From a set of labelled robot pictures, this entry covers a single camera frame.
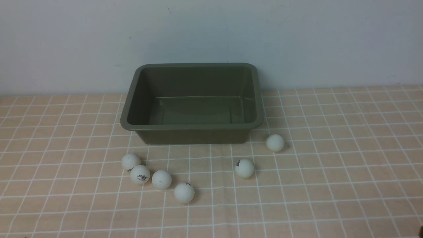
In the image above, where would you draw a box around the white ball with logo centre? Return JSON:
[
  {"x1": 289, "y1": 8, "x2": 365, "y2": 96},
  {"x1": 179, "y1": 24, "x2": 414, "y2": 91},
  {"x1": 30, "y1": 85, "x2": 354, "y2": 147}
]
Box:
[{"x1": 235, "y1": 159, "x2": 255, "y2": 179}]

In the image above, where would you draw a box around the olive green plastic bin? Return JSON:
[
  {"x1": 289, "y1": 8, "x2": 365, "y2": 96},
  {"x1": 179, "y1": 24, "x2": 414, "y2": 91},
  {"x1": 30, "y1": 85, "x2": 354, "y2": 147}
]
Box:
[{"x1": 120, "y1": 63, "x2": 264, "y2": 145}]

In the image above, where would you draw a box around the orange checkered tablecloth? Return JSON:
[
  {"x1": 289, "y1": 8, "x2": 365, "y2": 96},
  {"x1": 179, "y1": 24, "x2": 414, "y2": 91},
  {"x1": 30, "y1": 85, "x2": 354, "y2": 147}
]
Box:
[{"x1": 0, "y1": 85, "x2": 423, "y2": 238}]

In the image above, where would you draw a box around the white ball with logo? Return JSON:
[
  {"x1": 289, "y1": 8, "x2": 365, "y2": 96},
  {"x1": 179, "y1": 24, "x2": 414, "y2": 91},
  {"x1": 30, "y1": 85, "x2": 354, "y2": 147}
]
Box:
[
  {"x1": 130, "y1": 165, "x2": 151, "y2": 185},
  {"x1": 235, "y1": 159, "x2": 255, "y2": 179}
]

